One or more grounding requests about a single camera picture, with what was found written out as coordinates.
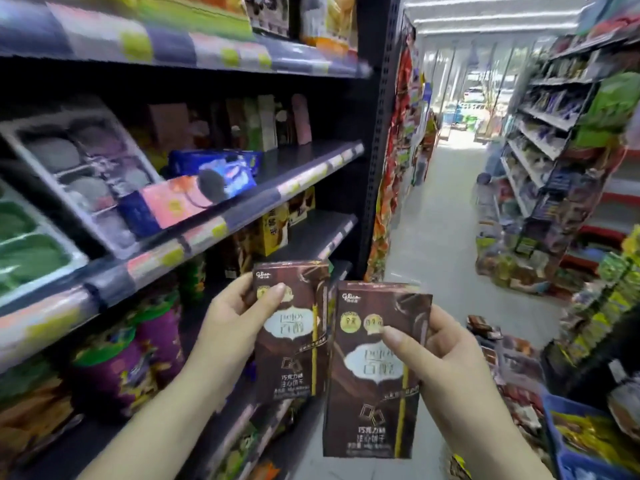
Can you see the green mochi tray package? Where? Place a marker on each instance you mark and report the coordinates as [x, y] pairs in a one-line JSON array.
[[30, 254]]

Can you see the dark cookie pack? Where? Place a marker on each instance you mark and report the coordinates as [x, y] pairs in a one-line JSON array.
[[267, 12]]

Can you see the black store shelf unit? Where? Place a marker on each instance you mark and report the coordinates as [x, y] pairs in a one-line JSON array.
[[320, 164]]

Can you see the row of hanging snack packets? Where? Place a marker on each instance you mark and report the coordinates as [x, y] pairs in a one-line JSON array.
[[392, 169]]

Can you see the person's left forearm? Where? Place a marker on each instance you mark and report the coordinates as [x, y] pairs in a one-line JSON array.
[[160, 424]]

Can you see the brown chocolate biscuit box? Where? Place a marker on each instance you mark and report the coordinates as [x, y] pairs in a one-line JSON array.
[[370, 394], [292, 354]]

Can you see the blue and pink cookie pack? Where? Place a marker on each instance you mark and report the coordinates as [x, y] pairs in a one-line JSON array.
[[170, 202]]

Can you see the blue plastic basket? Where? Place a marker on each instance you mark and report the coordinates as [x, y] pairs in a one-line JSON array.
[[580, 444]]

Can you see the purple snack can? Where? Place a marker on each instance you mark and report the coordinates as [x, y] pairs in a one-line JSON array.
[[112, 374], [162, 339]]

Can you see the orange snack bag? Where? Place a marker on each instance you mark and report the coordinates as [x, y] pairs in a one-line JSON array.
[[330, 19]]

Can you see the person's right hand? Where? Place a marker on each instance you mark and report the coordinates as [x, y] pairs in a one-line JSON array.
[[445, 374]]

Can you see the green tall box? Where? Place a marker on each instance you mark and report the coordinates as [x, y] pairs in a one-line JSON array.
[[267, 123]]

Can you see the person's left hand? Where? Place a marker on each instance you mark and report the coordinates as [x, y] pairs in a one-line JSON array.
[[225, 329]]

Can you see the person's right forearm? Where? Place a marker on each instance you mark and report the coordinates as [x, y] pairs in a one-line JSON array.
[[487, 444]]

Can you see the yellow snack box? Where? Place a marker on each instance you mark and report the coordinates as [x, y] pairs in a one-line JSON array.
[[302, 204], [274, 232]]

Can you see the brown snack bags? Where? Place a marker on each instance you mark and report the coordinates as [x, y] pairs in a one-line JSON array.
[[30, 424]]

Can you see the grey mochi tray package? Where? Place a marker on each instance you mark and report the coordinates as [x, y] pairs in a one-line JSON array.
[[85, 169]]

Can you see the green snack packets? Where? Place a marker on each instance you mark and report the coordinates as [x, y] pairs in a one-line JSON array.
[[612, 104]]

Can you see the pile of red snack packets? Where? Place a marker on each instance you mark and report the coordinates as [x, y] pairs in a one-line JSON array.
[[515, 374]]

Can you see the person's right thumb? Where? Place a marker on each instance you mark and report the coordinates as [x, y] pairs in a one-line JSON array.
[[402, 349]]

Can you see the stocked store shelf unit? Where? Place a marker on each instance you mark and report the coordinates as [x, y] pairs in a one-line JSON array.
[[555, 159]]

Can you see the ceiling light strip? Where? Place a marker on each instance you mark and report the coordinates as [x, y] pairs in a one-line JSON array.
[[495, 16], [495, 1], [495, 28]]

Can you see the person's left thumb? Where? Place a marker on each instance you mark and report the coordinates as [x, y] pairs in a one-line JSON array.
[[265, 300]]

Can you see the stack of green yellow packets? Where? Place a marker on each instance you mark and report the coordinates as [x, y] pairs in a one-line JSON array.
[[607, 304]]

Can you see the pink tall box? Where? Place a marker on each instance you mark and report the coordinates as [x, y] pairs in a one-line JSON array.
[[301, 119]]

